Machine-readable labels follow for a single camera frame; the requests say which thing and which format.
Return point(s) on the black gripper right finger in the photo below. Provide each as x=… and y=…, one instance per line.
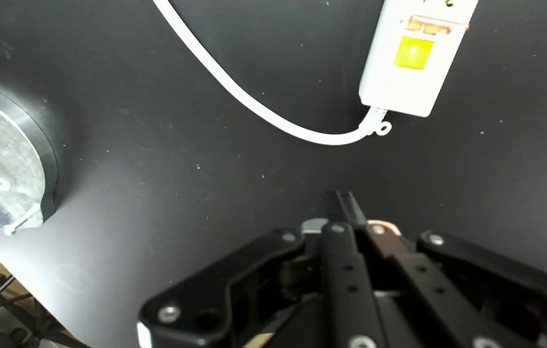
x=420, y=304

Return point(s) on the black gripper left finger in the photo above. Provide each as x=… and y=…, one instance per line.
x=350, y=302

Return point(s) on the white power strip adapter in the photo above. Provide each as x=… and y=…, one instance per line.
x=412, y=50

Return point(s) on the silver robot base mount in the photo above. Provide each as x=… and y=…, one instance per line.
x=27, y=166

